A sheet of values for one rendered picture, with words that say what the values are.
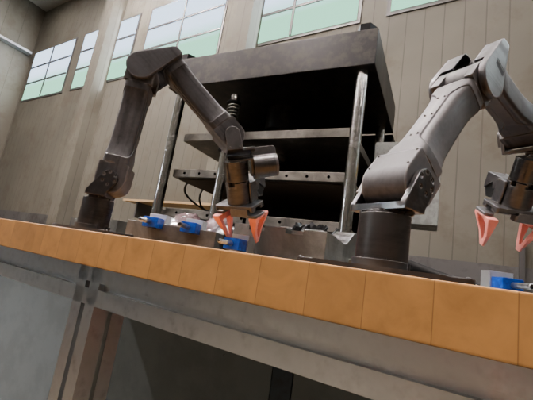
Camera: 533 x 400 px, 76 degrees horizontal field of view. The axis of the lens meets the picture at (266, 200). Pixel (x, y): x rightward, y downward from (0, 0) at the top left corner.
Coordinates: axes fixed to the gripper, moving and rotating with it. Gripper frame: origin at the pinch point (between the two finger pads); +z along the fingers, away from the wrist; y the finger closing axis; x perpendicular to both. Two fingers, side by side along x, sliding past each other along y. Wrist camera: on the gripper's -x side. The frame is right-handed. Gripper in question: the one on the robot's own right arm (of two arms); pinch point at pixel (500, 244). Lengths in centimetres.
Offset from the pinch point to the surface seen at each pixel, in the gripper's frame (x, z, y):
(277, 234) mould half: -5, 8, 50
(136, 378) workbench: 7, 52, 82
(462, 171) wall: -274, 32, -111
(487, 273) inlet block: 3.1, 6.1, 2.4
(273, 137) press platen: -119, 1, 64
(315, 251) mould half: 0.4, 8.8, 40.2
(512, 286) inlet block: 9.0, 5.3, 0.5
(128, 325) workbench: -2, 42, 89
